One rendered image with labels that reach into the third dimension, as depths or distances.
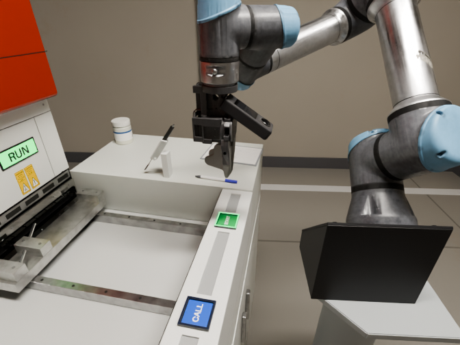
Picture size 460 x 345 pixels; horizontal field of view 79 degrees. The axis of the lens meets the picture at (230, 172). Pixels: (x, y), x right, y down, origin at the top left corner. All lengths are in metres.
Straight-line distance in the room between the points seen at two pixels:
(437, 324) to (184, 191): 0.72
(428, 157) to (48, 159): 0.99
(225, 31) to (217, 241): 0.45
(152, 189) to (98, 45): 2.18
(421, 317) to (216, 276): 0.49
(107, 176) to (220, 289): 0.59
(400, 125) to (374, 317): 0.44
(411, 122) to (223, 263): 0.48
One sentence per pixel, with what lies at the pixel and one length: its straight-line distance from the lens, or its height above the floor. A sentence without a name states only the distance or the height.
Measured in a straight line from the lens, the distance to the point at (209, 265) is 0.63.
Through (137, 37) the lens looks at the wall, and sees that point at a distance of 2.83.
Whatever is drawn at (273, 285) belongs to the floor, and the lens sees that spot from 1.84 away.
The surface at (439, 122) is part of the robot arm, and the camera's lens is 0.64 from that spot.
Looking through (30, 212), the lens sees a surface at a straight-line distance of 0.98.
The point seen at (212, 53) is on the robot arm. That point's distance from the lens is 0.53.
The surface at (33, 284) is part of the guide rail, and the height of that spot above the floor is 0.84.
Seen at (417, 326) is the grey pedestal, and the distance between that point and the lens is 0.82.
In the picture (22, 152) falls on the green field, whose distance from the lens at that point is 0.95.
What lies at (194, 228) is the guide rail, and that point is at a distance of 0.89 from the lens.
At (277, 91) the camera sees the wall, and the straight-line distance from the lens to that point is 2.75.
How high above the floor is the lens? 1.43
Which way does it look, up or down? 30 degrees down
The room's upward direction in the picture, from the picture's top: straight up
